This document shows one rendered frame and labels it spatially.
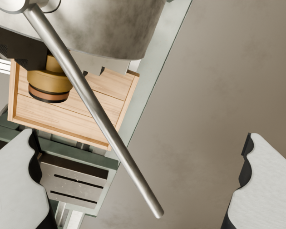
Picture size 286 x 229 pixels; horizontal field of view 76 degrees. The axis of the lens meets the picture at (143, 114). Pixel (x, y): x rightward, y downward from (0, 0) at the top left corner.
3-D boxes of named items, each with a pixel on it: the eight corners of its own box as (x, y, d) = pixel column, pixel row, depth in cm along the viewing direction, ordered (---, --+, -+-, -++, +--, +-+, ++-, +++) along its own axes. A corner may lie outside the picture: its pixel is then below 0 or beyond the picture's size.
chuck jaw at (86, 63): (76, 11, 29) (146, 40, 31) (86, 12, 33) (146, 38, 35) (64, 75, 34) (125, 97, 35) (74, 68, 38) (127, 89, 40)
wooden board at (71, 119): (21, 27, 52) (12, 28, 48) (140, 73, 58) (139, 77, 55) (14, 114, 65) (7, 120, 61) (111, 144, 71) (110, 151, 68)
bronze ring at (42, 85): (14, 44, 30) (11, 94, 34) (71, 66, 31) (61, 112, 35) (43, 39, 38) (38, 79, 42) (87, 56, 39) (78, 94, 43)
